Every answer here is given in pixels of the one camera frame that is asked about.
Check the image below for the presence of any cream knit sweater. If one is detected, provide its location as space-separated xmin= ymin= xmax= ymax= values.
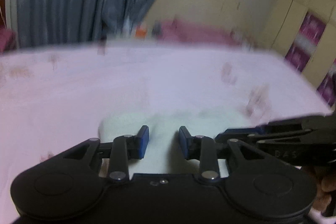
xmin=98 ymin=107 xmax=251 ymax=177

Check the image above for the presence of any person's right hand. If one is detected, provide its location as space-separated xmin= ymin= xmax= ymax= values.
xmin=313 ymin=176 xmax=335 ymax=213

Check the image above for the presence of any pink floral bed sheet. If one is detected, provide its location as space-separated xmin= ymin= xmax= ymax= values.
xmin=1 ymin=45 xmax=331 ymax=223

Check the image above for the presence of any cream wardrobe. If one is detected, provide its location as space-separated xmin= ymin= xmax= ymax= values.
xmin=257 ymin=0 xmax=335 ymax=107

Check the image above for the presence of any orange box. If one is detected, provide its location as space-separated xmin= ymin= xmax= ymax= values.
xmin=135 ymin=26 xmax=147 ymax=39

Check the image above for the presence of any magenta pillow right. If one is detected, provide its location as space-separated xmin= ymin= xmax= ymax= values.
xmin=158 ymin=18 xmax=240 ymax=47

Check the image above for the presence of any magenta pillow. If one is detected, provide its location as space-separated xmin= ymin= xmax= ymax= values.
xmin=0 ymin=28 xmax=17 ymax=53
xmin=158 ymin=18 xmax=240 ymax=47

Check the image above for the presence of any white pump bottle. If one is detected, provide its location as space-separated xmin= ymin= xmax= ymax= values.
xmin=123 ymin=18 xmax=133 ymax=38

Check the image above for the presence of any cream round headboard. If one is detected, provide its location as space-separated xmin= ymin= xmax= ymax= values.
xmin=143 ymin=0 xmax=265 ymax=38

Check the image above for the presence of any magenta pillow left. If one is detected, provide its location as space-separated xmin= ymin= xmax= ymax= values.
xmin=0 ymin=28 xmax=17 ymax=53

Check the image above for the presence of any red heart headboard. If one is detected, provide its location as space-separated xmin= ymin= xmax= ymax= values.
xmin=1 ymin=0 xmax=11 ymax=29

